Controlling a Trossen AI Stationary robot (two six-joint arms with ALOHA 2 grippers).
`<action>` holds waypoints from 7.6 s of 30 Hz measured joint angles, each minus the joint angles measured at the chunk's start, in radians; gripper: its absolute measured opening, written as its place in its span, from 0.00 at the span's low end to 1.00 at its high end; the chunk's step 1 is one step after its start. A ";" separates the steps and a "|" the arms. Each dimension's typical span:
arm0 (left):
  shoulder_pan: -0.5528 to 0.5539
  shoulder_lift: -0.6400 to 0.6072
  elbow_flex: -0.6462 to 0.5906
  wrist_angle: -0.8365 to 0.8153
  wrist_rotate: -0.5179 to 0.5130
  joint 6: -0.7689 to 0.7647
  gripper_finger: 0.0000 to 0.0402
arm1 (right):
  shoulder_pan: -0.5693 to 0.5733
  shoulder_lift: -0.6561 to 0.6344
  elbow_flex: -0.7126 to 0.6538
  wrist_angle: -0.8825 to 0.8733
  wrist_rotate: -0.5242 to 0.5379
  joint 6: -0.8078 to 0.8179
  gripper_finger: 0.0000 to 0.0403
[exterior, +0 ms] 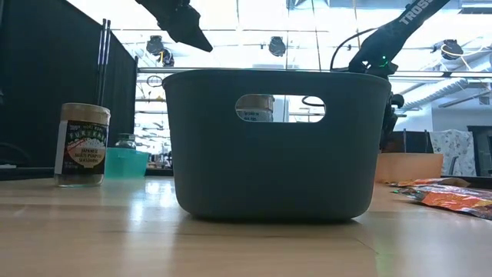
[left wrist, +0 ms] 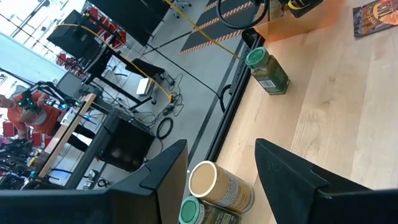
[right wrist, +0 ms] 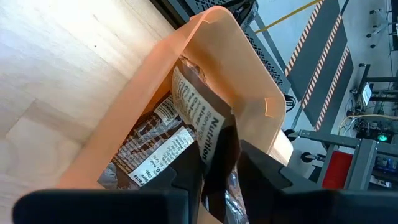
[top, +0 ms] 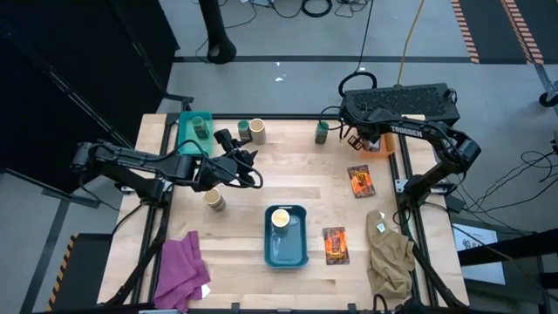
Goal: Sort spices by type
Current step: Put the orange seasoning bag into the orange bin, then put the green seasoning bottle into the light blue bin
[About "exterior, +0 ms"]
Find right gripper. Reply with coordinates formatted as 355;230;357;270
379;93;405;152

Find tan-lid seasoning jar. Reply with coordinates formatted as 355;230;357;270
235;94;276;123
53;102;111;189

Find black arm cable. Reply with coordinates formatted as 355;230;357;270
301;27;380;108

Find white patterned hanging cloth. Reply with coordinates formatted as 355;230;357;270
429;129;477;177

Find black hanging ceiling lamp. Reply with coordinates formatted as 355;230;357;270
268;36;288;58
145;35;175;67
432;38;464;61

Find thin metal pole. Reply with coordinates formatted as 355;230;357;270
95;18;107;107
102;19;112;107

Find orange taco seasoning packet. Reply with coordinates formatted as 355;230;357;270
387;177;472;189
395;184;492;221

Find translucent orange plastic bin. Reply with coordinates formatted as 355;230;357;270
375;152;444;182

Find black cabinet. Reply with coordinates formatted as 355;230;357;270
467;125;492;177

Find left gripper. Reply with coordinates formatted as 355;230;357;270
134;0;214;53

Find blue-grey plastic handled bin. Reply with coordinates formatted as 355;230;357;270
161;68;392;222

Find horizontal metal beam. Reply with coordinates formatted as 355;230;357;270
137;67;492;78

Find teal plastic bin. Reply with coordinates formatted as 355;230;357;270
104;147;150;180

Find black curtain partition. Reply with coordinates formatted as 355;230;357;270
0;0;138;180

